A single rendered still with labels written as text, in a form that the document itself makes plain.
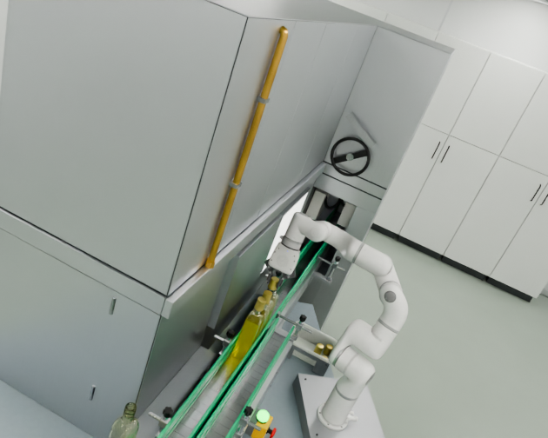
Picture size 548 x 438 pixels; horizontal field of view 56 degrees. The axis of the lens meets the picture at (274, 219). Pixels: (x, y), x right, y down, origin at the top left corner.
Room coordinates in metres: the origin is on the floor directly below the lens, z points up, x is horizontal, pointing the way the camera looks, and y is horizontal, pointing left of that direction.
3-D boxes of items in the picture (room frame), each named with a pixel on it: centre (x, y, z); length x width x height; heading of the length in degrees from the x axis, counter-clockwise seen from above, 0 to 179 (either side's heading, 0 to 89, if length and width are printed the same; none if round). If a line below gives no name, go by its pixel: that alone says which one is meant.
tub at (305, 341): (1.89, -0.36, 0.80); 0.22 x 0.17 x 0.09; 78
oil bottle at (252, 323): (1.58, -0.06, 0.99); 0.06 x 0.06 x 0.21; 79
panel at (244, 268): (1.99, -0.01, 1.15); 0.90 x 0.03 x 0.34; 168
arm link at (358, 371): (1.51, -0.48, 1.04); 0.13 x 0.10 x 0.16; 62
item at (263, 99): (1.31, 0.13, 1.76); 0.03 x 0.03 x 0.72; 78
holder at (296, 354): (1.90, -0.33, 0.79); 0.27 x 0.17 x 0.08; 78
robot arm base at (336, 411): (1.52, -0.50, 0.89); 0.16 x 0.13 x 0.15; 103
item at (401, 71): (2.99, -0.40, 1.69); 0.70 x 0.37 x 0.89; 168
